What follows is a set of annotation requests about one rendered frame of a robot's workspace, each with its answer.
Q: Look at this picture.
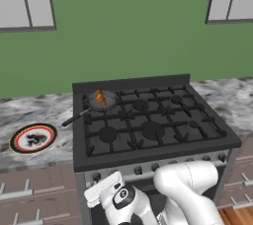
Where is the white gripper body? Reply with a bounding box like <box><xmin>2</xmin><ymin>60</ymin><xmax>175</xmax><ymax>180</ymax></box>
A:
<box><xmin>83</xmin><ymin>170</ymin><xmax>125</xmax><ymax>209</ymax></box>

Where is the black gas stove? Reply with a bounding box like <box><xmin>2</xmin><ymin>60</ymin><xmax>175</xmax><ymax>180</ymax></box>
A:
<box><xmin>71</xmin><ymin>73</ymin><xmax>243</xmax><ymax>225</ymax></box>

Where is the black frying pan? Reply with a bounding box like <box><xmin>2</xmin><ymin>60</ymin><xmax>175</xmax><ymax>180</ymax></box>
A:
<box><xmin>60</xmin><ymin>90</ymin><xmax>122</xmax><ymax>128</ymax></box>

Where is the brown croissant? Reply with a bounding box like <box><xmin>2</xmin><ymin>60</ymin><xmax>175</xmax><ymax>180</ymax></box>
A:
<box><xmin>94</xmin><ymin>88</ymin><xmax>108</xmax><ymax>107</ymax></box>

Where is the brown drawer front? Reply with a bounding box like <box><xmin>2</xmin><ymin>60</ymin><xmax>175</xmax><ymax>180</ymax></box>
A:
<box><xmin>0</xmin><ymin>198</ymin><xmax>83</xmax><ymax>225</ymax></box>
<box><xmin>225</xmin><ymin>138</ymin><xmax>253</xmax><ymax>190</ymax></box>
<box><xmin>0</xmin><ymin>163</ymin><xmax>79</xmax><ymax>203</ymax></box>
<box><xmin>216</xmin><ymin>179</ymin><xmax>253</xmax><ymax>211</ymax></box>

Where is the round patterned plate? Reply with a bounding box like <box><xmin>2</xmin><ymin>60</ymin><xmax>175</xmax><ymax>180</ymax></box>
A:
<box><xmin>8</xmin><ymin>122</ymin><xmax>59</xmax><ymax>155</ymax></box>

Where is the silver drawer handle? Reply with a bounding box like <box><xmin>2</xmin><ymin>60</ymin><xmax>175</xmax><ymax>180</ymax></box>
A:
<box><xmin>229</xmin><ymin>193</ymin><xmax>253</xmax><ymax>211</ymax></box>
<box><xmin>240</xmin><ymin>172</ymin><xmax>253</xmax><ymax>188</ymax></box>
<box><xmin>0</xmin><ymin>179</ymin><xmax>35</xmax><ymax>202</ymax></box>
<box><xmin>12</xmin><ymin>208</ymin><xmax>44</xmax><ymax>225</ymax></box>

